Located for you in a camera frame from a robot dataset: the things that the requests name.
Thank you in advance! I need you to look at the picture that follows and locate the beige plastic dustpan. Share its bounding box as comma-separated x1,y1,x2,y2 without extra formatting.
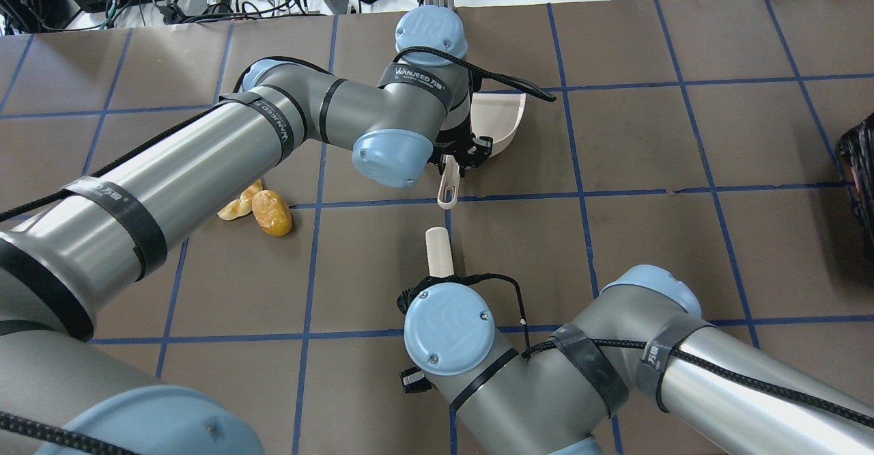
437,93,527,210

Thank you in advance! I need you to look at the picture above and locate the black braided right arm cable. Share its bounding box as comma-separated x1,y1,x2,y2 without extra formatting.
397,273,874,430

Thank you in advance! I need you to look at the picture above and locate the white hand brush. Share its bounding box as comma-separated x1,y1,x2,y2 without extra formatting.
425,227,455,278

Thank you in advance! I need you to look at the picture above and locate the twisted bread roll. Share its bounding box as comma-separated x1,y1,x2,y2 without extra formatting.
216,179,264,221

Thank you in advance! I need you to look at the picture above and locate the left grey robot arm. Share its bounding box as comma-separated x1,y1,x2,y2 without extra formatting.
1,5,484,454

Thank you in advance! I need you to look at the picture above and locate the golden oval bread bun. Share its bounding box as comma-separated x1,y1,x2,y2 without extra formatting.
252,189,294,237

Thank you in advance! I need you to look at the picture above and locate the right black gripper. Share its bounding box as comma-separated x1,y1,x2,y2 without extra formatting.
399,367,434,395

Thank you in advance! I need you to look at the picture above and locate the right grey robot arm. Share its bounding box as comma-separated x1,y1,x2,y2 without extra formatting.
397,265,873,454

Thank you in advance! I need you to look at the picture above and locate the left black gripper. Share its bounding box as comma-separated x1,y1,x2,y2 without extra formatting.
429,117,494,177

